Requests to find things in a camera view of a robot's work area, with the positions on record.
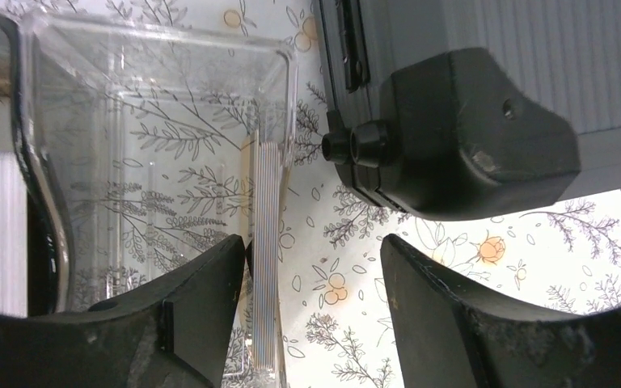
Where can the white card stack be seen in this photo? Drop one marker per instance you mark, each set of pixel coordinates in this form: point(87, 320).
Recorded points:
point(13, 237)

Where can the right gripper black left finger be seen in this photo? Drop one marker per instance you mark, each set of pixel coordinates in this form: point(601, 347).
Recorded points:
point(173, 331)

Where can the dark grey hard case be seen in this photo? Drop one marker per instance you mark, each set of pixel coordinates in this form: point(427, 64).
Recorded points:
point(463, 110)

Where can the clear acrylic card organizer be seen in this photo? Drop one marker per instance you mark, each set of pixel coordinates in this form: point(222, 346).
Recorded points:
point(129, 137)

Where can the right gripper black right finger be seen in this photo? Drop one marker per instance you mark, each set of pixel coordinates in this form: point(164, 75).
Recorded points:
point(451, 331)

